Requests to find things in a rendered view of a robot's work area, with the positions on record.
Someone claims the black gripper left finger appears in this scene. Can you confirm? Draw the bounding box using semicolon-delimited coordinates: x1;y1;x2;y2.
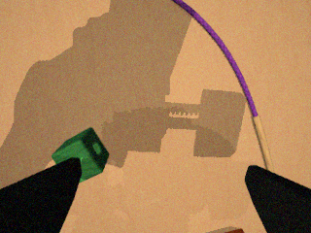
0;156;82;233

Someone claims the green block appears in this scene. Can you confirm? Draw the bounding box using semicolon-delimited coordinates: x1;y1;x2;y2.
51;128;109;183

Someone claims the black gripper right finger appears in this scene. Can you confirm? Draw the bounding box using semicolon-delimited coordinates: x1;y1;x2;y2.
245;164;311;233

